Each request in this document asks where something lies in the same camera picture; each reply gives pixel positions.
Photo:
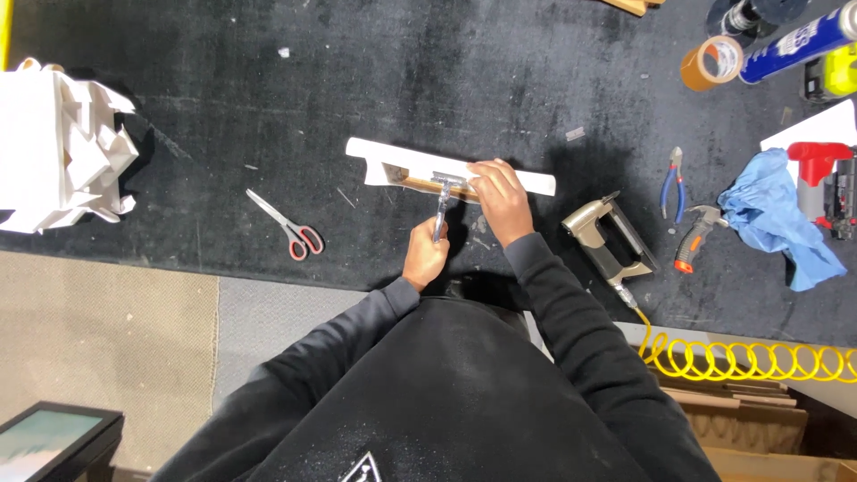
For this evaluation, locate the person's right hand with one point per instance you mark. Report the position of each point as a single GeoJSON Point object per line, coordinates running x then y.
{"type": "Point", "coordinates": [505, 207]}

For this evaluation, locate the person's left hand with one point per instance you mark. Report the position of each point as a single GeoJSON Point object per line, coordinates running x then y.
{"type": "Point", "coordinates": [422, 258]}

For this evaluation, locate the person's left fingers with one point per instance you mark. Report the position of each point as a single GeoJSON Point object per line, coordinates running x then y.
{"type": "Point", "coordinates": [443, 249]}

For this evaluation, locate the person's right fingers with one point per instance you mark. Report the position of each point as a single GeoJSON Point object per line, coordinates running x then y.
{"type": "Point", "coordinates": [492, 175]}

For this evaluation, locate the small silver hammer tool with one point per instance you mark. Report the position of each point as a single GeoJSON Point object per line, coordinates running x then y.
{"type": "Point", "coordinates": [442, 201]}

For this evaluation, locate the white wooden frame piece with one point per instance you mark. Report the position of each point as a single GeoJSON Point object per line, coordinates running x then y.
{"type": "Point", "coordinates": [408, 159]}

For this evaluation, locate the small grey scrap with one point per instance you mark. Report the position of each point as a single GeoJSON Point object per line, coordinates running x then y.
{"type": "Point", "coordinates": [574, 134]}

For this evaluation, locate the beige black pneumatic stapler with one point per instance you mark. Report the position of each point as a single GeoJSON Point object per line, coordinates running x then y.
{"type": "Point", "coordinates": [602, 238]}

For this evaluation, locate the black felt table cover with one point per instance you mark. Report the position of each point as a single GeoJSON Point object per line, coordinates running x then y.
{"type": "Point", "coordinates": [402, 80]}

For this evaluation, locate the black sweatshirt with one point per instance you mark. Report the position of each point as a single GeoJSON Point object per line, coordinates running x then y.
{"type": "Point", "coordinates": [435, 401]}

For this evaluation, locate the light wooden piece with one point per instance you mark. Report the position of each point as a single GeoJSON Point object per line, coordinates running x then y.
{"type": "Point", "coordinates": [633, 5]}

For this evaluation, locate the brown packing tape roll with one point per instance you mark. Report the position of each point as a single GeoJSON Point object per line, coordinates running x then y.
{"type": "Point", "coordinates": [700, 70]}

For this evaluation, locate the blue cloth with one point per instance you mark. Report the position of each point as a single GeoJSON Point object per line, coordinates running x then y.
{"type": "Point", "coordinates": [776, 214]}

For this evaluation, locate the black round stand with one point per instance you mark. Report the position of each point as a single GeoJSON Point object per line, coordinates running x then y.
{"type": "Point", "coordinates": [736, 17]}

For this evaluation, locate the red black nail gun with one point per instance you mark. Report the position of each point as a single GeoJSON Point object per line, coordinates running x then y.
{"type": "Point", "coordinates": [820, 167]}

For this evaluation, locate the blue spray can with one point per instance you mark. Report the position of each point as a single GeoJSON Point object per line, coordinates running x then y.
{"type": "Point", "coordinates": [797, 43]}

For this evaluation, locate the white board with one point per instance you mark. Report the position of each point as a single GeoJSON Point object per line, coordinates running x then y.
{"type": "Point", "coordinates": [827, 124]}

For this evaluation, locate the stack of cardboard boxes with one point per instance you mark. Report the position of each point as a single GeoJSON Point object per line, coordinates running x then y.
{"type": "Point", "coordinates": [750, 422]}

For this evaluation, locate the pile of white paper scraps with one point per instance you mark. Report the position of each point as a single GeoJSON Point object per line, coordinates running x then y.
{"type": "Point", "coordinates": [53, 147]}

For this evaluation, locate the black framed picture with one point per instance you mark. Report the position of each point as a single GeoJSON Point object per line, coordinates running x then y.
{"type": "Point", "coordinates": [53, 438]}

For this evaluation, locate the yellow strip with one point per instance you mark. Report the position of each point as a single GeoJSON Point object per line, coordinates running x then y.
{"type": "Point", "coordinates": [5, 33]}

